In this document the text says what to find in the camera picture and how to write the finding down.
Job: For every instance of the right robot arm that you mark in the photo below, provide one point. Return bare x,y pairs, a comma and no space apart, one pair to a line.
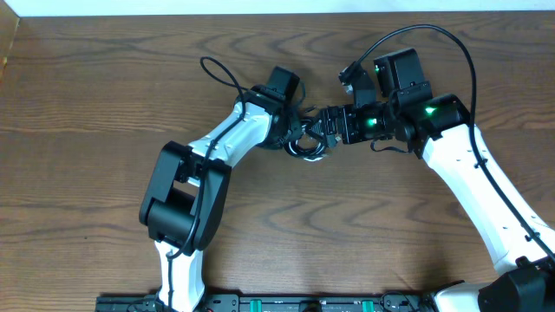
436,129

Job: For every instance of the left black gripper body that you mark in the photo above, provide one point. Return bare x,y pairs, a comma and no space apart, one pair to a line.
291,129

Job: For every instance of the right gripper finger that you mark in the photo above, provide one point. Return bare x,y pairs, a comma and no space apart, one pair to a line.
329,140
324,121

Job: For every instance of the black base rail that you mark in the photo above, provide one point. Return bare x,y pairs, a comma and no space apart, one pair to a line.
392,301

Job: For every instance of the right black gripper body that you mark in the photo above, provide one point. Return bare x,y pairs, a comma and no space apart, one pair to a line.
372,122

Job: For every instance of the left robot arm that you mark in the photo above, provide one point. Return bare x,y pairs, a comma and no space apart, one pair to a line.
185,197

